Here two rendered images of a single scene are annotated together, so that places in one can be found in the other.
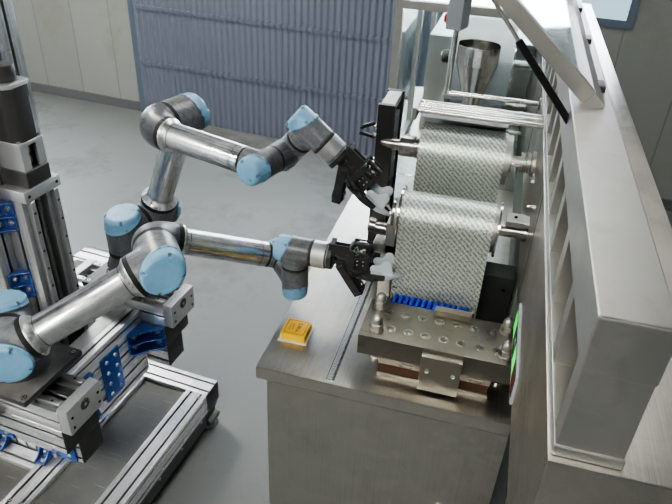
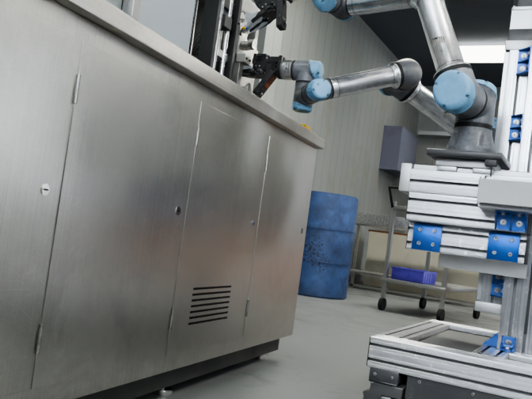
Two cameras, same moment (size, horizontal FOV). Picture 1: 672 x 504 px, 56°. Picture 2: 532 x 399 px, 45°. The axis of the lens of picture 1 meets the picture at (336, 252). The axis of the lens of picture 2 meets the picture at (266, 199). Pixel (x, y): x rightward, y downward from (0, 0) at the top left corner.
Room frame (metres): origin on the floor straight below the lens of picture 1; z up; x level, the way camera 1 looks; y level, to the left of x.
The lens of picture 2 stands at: (3.83, 0.38, 0.50)
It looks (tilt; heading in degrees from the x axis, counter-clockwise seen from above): 3 degrees up; 189
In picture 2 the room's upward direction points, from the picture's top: 8 degrees clockwise
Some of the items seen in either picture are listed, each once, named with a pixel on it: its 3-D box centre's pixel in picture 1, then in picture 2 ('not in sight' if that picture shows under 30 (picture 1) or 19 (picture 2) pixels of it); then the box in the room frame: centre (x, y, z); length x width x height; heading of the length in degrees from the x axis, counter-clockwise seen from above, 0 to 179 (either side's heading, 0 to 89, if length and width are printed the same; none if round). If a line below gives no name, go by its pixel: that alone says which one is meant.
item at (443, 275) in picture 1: (437, 276); not in sight; (1.38, -0.27, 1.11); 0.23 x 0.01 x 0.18; 76
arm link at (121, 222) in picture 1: (125, 228); (475, 104); (1.75, 0.69, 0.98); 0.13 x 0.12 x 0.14; 150
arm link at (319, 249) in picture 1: (322, 254); (287, 70); (1.45, 0.04, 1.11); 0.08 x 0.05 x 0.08; 166
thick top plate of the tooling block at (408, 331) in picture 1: (440, 339); not in sight; (1.25, -0.28, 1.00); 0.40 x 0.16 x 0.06; 76
